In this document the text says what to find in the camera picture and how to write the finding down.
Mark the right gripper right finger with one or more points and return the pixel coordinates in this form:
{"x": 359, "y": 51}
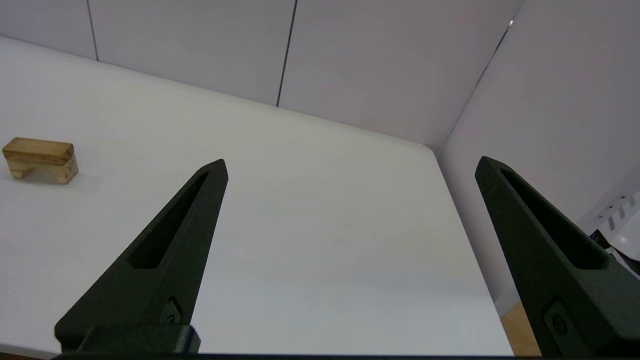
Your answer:
{"x": 565, "y": 290}

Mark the rectangular wooden building block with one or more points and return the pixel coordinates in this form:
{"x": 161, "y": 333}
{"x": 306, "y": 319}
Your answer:
{"x": 37, "y": 150}

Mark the arched wooden building block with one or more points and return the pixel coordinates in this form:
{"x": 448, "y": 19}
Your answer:
{"x": 62, "y": 172}

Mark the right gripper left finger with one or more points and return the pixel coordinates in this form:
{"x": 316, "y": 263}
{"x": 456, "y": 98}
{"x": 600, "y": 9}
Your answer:
{"x": 165, "y": 270}

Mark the white machine housing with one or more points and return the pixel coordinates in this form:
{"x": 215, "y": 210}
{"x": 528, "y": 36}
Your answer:
{"x": 625, "y": 230}

